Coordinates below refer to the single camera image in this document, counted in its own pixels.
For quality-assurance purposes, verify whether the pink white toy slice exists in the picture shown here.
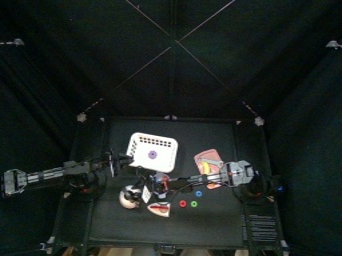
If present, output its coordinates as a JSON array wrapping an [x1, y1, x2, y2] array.
[[147, 202, 172, 218]]

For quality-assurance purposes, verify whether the pink toy package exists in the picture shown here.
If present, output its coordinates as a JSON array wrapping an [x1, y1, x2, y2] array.
[[192, 148, 225, 190]]

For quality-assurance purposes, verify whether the beige round toy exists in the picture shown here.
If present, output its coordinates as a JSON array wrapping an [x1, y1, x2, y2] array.
[[117, 185, 143, 210]]

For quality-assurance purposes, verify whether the white perforated plastic basket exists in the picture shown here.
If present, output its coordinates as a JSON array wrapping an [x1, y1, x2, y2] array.
[[125, 132, 179, 174]]

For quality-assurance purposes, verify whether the white paper tag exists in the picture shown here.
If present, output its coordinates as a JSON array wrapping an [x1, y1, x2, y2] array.
[[140, 186, 152, 204]]

